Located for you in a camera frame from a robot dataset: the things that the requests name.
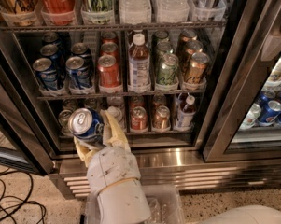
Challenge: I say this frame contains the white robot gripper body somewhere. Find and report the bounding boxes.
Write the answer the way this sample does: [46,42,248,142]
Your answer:
[87,147,141,195]

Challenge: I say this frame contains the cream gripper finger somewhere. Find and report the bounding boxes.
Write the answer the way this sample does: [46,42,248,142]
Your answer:
[100,110,131,152]
[74,137,98,167]

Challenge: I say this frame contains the blue pepsi can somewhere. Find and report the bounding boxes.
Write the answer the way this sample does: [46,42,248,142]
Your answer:
[33,58,63,91]
[42,32,61,45]
[68,108,105,143]
[40,44,62,61]

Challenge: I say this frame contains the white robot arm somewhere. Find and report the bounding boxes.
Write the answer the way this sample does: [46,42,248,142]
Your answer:
[68,108,281,224]

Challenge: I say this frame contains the clear water bottle bottom shelf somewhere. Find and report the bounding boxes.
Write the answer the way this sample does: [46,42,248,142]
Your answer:
[107,106,126,131]

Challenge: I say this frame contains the red can bottom shelf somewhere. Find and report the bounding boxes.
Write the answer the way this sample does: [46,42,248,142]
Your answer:
[131,106,148,131]

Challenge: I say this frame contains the green can bottom shelf left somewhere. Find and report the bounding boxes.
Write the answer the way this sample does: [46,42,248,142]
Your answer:
[58,110,72,136]

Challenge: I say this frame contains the gold can bottom shelf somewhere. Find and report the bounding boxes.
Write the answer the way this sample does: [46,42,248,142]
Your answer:
[153,105,170,131]

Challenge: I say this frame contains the red coke can front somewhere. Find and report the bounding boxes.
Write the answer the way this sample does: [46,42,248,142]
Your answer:
[97,55,120,88]

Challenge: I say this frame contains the red coke can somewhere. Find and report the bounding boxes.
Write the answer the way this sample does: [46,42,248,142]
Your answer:
[100,42,119,57]
[101,31,118,43]
[97,55,120,88]

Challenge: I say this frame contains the blue pepsi can column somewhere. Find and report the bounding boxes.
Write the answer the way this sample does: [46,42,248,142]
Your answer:
[65,56,92,90]
[71,43,93,65]

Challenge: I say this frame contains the tea bottle bottom shelf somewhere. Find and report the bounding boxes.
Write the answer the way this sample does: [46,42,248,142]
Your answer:
[175,95,196,130]

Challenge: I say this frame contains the green can front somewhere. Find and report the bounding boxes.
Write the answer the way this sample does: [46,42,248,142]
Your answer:
[156,53,178,85]

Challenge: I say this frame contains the blue pepsi can left front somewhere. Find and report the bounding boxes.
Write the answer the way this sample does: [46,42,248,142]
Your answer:
[33,58,63,91]

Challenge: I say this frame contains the red coke can middle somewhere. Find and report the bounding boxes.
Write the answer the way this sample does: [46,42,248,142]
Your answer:
[100,42,119,57]

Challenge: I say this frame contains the red coke can rear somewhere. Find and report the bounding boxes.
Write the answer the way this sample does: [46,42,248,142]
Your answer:
[101,31,118,43]

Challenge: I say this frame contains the green can middle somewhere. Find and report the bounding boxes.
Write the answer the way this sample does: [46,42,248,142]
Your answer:
[156,41,174,58]

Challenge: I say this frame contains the gold can front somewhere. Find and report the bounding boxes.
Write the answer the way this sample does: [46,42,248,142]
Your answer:
[184,52,209,84]

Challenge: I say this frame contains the blue pepsi can left middle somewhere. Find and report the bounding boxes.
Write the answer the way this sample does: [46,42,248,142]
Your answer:
[40,44,62,61]

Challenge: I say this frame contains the stainless fridge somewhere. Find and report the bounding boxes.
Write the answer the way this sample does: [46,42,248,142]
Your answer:
[0,0,281,199]

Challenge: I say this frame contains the green can rear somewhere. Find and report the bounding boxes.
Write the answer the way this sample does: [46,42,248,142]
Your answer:
[152,30,170,43]

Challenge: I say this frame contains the blue pepsi can left rear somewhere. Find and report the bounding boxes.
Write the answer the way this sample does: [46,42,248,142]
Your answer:
[42,32,61,45]

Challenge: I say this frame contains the gold can middle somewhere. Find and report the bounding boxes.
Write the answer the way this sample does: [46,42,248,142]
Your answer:
[182,40,204,60]

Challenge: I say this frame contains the gold can rear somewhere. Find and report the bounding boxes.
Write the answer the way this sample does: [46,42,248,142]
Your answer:
[178,29,197,43]

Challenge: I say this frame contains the green tall can top shelf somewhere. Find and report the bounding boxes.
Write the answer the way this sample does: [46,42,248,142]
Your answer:
[81,0,114,24]

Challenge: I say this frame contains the right fridge glass door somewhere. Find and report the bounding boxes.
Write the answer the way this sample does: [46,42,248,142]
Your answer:
[204,0,281,161]

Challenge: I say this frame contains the large coca-cola can top shelf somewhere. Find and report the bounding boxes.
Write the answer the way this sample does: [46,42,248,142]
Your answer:
[42,0,76,25]

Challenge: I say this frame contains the silver can right fridge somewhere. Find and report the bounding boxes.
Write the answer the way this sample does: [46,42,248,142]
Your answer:
[240,103,261,130]

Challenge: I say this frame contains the blue pepsi can right fridge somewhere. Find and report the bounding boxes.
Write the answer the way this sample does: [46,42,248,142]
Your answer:
[258,100,281,126]

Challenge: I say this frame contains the gold tall can top shelf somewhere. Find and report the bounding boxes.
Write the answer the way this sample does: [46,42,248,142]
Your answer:
[0,0,38,26]

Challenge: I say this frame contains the clear plastic bin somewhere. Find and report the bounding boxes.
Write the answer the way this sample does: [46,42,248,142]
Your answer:
[83,185,185,224]

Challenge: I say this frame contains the brown tea bottle white cap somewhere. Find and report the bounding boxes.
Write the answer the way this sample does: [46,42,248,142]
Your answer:
[129,34,150,92]

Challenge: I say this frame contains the clear water bottle top left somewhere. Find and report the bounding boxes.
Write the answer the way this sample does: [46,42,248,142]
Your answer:
[119,0,151,24]

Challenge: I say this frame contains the clear water bottle top right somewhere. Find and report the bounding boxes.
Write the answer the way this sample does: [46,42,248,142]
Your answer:
[153,0,190,23]

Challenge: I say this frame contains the black cables on floor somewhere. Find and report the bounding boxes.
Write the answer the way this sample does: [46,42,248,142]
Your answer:
[0,161,48,224]

